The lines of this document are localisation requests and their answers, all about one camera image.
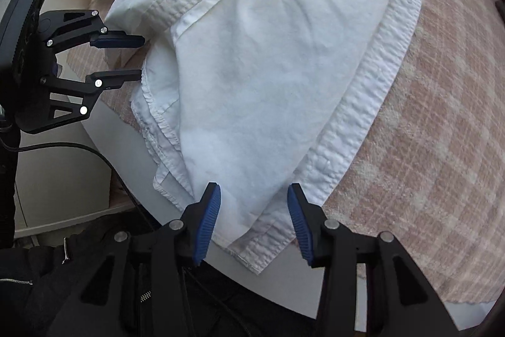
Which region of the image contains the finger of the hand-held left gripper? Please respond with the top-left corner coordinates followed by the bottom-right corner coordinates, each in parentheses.
top-left (39, 9), bottom-right (145, 49)
top-left (21, 69), bottom-right (143, 135)

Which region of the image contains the plaid bed sheet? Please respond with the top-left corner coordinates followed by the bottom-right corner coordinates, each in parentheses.
top-left (65, 0), bottom-right (505, 306)

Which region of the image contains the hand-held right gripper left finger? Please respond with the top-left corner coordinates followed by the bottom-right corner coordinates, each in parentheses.
top-left (47, 182), bottom-right (222, 337)

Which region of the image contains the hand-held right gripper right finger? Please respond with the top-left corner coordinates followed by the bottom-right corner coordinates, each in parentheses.
top-left (287, 184), bottom-right (458, 337)

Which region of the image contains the black cable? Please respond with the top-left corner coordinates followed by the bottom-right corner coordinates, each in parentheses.
top-left (0, 141), bottom-right (253, 337)

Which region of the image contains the white bed frame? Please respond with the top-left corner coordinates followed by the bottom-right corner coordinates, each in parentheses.
top-left (14, 0), bottom-right (137, 239)

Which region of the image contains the white shirt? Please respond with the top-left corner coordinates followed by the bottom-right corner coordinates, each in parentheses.
top-left (87, 0), bottom-right (435, 275)

